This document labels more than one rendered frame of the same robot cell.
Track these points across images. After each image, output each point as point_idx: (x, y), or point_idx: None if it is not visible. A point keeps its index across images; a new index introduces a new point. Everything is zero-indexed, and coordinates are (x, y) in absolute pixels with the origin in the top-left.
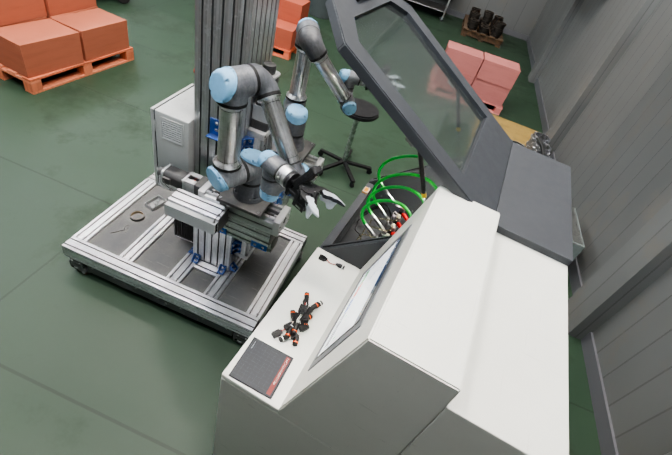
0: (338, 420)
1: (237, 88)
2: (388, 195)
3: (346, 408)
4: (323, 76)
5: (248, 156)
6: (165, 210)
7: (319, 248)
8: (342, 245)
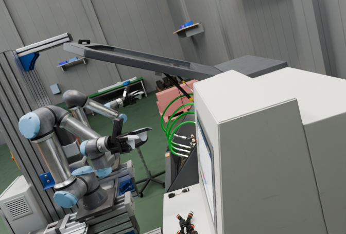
0: None
1: (40, 119)
2: (178, 136)
3: (260, 218)
4: (95, 110)
5: (78, 172)
6: None
7: (165, 194)
8: (176, 177)
